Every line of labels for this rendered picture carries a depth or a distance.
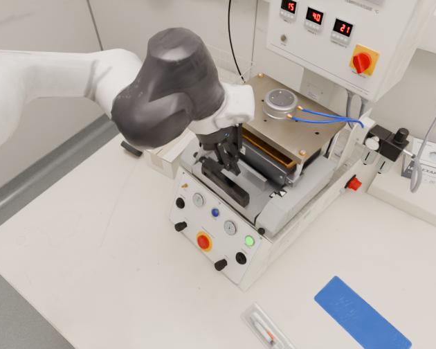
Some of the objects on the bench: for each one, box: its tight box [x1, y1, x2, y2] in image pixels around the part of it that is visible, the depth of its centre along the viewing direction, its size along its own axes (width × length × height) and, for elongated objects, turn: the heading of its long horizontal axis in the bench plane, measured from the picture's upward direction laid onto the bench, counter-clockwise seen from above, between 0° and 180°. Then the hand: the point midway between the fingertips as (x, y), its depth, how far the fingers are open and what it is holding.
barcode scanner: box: [120, 139, 143, 157], centre depth 122 cm, size 20×8×8 cm, turn 144°
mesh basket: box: [205, 44, 255, 84], centre depth 139 cm, size 22×26×13 cm
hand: (231, 165), depth 79 cm, fingers closed
